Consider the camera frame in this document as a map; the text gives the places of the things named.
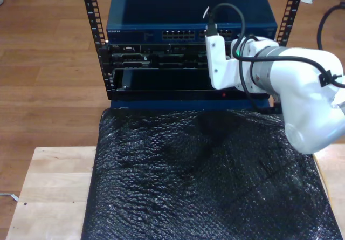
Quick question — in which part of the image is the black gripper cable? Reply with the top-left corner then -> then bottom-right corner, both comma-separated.
206,2 -> 345,114

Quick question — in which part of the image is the blue network switch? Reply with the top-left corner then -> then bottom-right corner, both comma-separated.
106,0 -> 278,45

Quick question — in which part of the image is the black bubble wrap mat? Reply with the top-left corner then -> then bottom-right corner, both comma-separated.
80,107 -> 344,240

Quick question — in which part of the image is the black perforated rack post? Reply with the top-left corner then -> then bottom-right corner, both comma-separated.
275,0 -> 307,46
79,0 -> 114,102

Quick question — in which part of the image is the black rack server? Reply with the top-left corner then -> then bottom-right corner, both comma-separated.
97,43 -> 234,70

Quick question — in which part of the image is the grey flat ribbon cable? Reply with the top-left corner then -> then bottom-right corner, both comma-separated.
0,192 -> 20,202

